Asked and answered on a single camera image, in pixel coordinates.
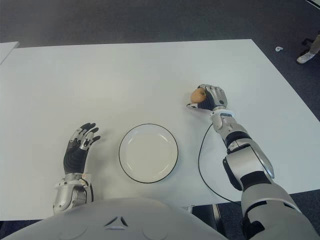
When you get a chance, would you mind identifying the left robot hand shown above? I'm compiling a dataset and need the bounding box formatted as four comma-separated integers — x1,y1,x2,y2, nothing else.
63,122,102,175

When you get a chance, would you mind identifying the beige trouser leg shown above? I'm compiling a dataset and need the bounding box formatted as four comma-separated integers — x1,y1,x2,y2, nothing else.
309,33,320,55

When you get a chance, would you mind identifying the grey table leg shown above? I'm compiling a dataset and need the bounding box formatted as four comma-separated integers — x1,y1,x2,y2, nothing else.
211,203,222,227

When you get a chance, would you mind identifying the yellow-red apple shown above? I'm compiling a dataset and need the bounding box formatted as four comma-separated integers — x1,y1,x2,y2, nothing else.
190,87,208,105

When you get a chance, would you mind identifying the adjoining white table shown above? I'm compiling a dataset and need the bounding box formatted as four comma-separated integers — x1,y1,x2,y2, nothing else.
0,40,20,65

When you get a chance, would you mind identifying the white plate with black rim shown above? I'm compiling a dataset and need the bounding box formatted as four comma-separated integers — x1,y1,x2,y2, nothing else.
118,123,180,185

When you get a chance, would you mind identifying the grey robot torso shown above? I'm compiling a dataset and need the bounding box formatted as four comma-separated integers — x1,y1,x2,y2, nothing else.
0,196,227,240

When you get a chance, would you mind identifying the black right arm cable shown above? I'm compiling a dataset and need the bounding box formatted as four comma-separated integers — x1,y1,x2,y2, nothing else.
197,123,242,204

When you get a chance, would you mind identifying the white shoe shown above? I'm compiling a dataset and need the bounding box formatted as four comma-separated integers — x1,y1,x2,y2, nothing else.
296,50,318,64

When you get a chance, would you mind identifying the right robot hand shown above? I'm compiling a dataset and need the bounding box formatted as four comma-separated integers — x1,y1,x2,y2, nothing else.
186,83,229,112

